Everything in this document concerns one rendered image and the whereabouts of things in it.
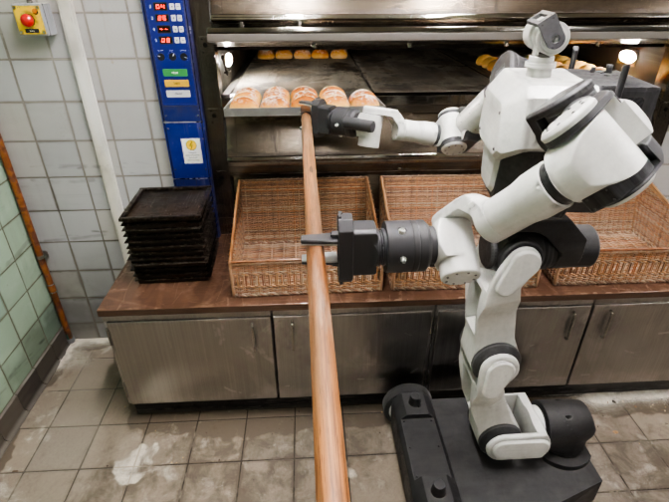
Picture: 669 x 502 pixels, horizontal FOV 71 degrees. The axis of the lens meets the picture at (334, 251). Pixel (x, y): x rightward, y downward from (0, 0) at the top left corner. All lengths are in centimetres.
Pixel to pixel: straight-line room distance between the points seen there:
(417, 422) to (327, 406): 135
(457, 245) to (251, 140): 136
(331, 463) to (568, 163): 45
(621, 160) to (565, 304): 133
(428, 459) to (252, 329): 75
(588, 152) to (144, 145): 175
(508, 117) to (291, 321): 106
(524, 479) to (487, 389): 43
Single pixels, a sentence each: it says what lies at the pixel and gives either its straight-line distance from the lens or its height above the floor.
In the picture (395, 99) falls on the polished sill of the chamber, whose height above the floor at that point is 117.
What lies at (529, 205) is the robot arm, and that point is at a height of 132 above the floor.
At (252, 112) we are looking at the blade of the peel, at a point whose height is 119.
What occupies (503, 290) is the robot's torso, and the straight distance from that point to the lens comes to 127.
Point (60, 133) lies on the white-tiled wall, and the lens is 222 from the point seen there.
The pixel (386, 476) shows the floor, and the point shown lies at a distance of 193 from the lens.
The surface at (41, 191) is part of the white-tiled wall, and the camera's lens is 236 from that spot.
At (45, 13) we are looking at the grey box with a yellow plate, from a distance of 207.
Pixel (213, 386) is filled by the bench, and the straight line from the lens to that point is 200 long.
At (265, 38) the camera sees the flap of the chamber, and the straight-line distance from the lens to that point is 178.
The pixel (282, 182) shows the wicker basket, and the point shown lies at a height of 84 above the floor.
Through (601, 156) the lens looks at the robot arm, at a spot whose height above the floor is 140.
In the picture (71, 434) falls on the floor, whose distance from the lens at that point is 229.
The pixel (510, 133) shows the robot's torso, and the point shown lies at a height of 131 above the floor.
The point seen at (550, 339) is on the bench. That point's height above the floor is 36.
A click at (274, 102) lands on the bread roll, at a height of 122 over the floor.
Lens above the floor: 159
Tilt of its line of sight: 30 degrees down
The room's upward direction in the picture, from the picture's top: straight up
